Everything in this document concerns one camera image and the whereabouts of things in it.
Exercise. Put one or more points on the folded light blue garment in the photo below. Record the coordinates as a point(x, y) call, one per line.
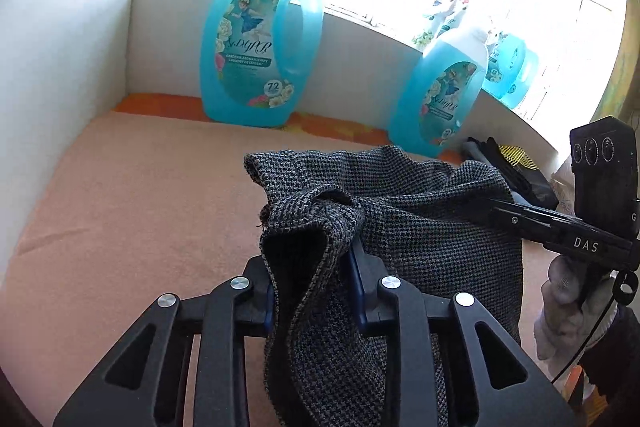
point(471, 151)

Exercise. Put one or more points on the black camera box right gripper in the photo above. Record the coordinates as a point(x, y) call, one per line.
point(605, 166)

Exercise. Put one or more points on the right hand in white glove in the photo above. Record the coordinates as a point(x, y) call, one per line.
point(563, 326)

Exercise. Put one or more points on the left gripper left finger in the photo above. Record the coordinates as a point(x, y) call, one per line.
point(269, 299)

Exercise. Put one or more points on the black garment with yellow print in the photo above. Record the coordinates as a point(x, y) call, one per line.
point(521, 173)

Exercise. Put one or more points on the large blue detergent bottle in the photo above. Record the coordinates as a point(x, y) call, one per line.
point(440, 92)

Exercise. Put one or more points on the blue bottle on sill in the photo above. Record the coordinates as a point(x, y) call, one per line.
point(506, 58)
point(523, 81)

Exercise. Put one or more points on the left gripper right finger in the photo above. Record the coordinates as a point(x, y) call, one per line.
point(357, 296)

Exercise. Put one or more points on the blue detergent bottle far left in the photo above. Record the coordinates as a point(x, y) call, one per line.
point(258, 52)

